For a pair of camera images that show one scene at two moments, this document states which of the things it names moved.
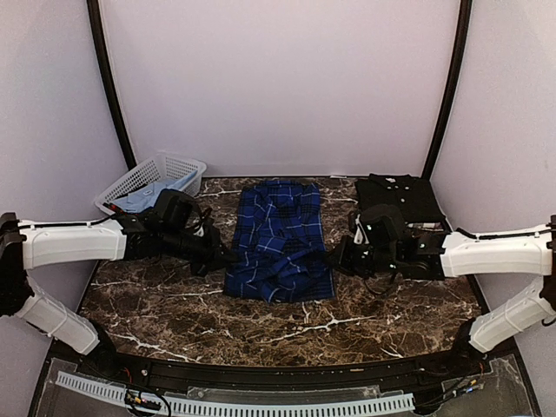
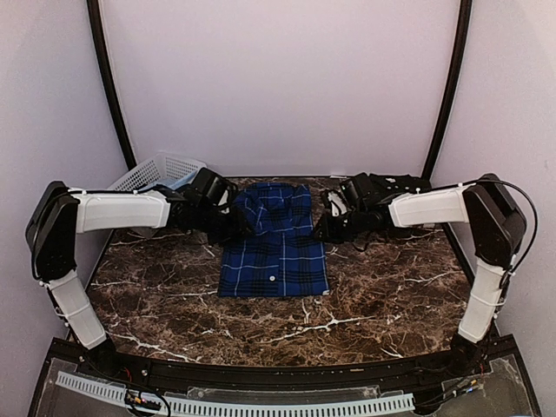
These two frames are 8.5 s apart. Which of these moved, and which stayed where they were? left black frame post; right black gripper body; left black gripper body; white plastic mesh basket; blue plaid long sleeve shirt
Moved: left black gripper body; right black gripper body
Stayed: left black frame post; white plastic mesh basket; blue plaid long sleeve shirt
